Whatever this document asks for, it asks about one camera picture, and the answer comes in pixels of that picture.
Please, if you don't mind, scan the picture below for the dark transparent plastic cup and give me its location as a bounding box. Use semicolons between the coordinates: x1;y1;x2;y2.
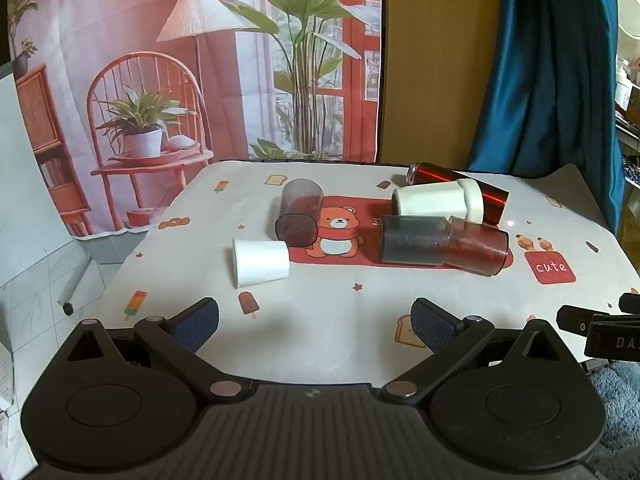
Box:
379;214;452;266

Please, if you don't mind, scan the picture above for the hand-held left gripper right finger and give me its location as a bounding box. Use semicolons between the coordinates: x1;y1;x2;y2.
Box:
380;297;567;401

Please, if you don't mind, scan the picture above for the white board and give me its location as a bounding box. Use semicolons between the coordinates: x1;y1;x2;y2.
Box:
0;62;76;281

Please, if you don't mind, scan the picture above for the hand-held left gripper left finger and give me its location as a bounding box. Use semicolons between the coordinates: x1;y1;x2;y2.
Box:
67;297;242;398

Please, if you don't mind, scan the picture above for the white metal leg with wheel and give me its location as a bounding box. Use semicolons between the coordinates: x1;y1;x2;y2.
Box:
57;254;92;317

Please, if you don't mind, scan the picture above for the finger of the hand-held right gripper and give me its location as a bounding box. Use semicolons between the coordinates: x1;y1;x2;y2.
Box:
556;304;608;336

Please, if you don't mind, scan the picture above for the grey fluffy rug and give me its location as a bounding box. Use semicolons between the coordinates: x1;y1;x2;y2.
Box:
582;359;640;466

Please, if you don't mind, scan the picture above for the printed wall tapestry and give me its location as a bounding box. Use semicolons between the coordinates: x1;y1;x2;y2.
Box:
7;0;384;239

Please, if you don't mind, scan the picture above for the bear printed table cloth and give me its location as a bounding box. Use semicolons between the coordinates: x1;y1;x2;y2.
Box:
98;160;640;392

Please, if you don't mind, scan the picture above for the blue curtain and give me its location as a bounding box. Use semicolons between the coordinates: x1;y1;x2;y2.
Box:
466;0;626;233

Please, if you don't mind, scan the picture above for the wooden cabinet panel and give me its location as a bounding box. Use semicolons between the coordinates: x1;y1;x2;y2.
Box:
379;0;503;173

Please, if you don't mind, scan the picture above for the red metallic tumbler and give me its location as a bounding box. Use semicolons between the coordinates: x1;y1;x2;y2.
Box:
405;162;510;227

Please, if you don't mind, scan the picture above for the white cup with lid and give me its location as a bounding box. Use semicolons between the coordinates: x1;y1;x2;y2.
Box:
391;178;485;224

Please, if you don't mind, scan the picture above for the cluttered shelf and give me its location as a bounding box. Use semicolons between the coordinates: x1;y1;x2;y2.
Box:
613;55;640;201

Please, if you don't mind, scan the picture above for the red transparent plastic cup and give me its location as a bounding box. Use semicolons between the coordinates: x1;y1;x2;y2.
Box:
446;215;510;277

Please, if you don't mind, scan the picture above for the white paper cup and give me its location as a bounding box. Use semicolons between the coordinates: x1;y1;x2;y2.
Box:
232;238;291;289

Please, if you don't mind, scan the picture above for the smoky transparent plastic cup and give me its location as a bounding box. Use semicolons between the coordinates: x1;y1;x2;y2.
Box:
275;178;325;249

